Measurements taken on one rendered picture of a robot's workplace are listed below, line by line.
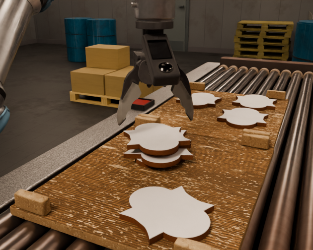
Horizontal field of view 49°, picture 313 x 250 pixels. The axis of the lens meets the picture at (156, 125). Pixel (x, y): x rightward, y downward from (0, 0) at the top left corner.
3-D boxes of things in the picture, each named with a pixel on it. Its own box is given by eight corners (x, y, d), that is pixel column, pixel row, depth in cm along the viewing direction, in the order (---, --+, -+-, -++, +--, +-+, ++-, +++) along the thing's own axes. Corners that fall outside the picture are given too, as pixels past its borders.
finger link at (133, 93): (117, 117, 72) (142, 82, 71) (119, 127, 67) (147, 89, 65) (105, 110, 71) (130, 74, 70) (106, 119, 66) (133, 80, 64)
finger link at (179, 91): (195, 104, 75) (172, 72, 71) (204, 113, 69) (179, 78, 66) (184, 113, 75) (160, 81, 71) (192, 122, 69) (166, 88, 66)
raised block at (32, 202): (14, 208, 54) (12, 193, 53) (23, 202, 55) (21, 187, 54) (43, 218, 51) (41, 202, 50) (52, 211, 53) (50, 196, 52)
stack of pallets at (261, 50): (288, 59, 723) (294, 21, 696) (288, 65, 658) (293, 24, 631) (237, 56, 759) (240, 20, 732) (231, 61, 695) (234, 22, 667)
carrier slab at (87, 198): (10, 215, 54) (8, 206, 54) (133, 129, 89) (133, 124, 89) (226, 290, 41) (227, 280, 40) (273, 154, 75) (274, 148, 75)
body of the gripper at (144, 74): (167, 77, 73) (168, 19, 69) (177, 87, 65) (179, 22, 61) (132, 79, 72) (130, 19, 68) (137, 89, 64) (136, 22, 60)
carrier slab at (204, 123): (133, 129, 89) (133, 123, 89) (186, 92, 124) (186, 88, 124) (272, 153, 76) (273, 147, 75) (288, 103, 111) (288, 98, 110)
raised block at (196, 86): (188, 89, 122) (188, 82, 121) (189, 88, 123) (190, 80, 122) (203, 91, 119) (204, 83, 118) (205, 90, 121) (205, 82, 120)
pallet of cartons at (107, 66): (168, 93, 470) (169, 46, 447) (152, 112, 391) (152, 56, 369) (92, 88, 495) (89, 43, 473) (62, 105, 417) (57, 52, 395)
